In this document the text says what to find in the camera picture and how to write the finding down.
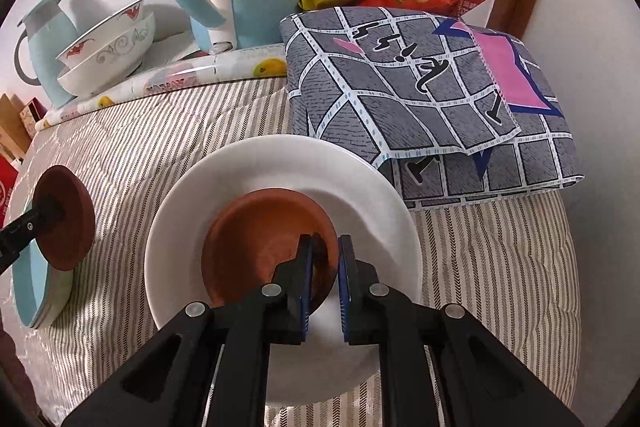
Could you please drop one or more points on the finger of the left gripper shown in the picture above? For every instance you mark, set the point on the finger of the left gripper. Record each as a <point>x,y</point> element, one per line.
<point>31,225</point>

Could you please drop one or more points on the brown clay bowl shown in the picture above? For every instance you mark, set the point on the brown clay bowl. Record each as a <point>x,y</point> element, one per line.
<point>67,223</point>
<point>257,232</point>

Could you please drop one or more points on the patterned notebook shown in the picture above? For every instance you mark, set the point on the patterned notebook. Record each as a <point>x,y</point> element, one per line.
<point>30,114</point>

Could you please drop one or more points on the large white ceramic bowl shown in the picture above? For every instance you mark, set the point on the large white ceramic bowl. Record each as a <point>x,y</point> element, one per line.
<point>112,62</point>

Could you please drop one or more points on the striped quilted bedcover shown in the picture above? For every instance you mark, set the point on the striped quilted bedcover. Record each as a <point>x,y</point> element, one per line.
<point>510,262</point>

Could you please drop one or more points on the rolled patterned plastic sheet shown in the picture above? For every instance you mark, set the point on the rolled patterned plastic sheet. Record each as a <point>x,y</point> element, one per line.
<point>246,64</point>

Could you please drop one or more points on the blue square plate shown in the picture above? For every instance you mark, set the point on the blue square plate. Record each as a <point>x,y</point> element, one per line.
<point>30,274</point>

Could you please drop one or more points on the light blue thermos jug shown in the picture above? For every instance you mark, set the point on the light blue thermos jug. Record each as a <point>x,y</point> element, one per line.
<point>48,30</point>

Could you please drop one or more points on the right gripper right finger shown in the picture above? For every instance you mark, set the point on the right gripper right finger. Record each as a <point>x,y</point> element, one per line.
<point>439,366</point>

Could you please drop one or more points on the grey checked folded cloth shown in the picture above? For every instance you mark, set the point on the grey checked folded cloth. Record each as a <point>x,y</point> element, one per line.
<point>449,113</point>

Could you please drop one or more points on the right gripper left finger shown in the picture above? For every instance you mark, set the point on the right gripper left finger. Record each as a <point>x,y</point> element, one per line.
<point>208,366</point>

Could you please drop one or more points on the green square plate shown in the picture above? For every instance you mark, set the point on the green square plate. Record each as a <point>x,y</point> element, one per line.
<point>57,291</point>

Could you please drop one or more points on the red paper shopping bag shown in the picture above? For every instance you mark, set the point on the red paper shopping bag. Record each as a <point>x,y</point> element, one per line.
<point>8,176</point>

